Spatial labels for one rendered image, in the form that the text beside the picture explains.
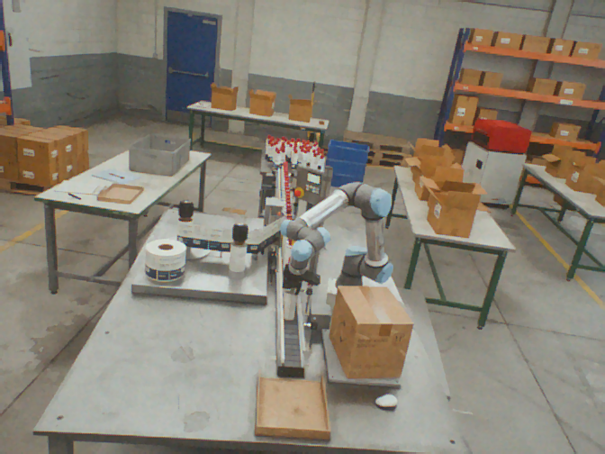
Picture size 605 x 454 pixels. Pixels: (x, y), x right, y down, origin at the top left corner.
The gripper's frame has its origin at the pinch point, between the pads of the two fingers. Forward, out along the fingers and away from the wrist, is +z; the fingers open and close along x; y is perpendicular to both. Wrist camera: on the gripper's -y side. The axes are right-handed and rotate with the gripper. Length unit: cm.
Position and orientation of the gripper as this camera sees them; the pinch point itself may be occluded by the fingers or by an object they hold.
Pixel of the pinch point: (296, 293)
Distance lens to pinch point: 222.7
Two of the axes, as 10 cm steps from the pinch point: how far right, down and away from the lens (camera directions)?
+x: -0.4, 7.8, -6.2
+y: -9.9, -1.2, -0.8
